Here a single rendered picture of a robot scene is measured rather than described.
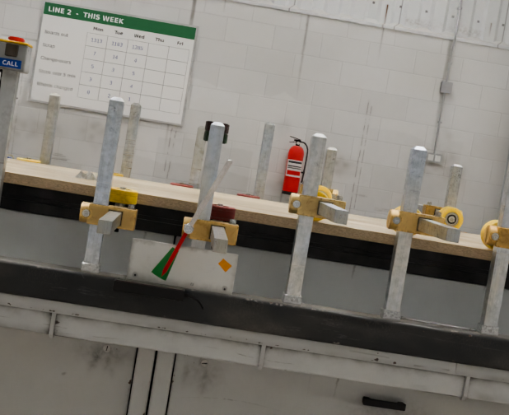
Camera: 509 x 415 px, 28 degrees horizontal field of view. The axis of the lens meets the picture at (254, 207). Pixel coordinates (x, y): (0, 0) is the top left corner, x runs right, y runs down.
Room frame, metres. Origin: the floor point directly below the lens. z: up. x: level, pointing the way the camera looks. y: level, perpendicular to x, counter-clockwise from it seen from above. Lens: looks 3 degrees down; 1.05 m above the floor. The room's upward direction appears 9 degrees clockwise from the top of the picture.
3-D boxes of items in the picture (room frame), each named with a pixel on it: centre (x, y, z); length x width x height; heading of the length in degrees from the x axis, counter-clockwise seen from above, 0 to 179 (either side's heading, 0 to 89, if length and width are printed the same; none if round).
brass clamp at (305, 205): (2.55, -0.15, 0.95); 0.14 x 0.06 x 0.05; 94
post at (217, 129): (2.53, 0.12, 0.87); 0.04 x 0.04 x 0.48; 4
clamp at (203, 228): (2.53, 0.10, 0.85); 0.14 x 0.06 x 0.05; 94
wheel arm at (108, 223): (2.42, 0.32, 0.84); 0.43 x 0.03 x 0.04; 4
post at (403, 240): (2.56, -0.38, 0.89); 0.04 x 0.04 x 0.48; 4
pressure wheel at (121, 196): (2.62, 0.34, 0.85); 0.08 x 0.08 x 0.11
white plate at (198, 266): (2.50, 0.15, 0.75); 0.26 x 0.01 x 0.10; 94
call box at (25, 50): (2.49, 0.63, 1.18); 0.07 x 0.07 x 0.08; 4
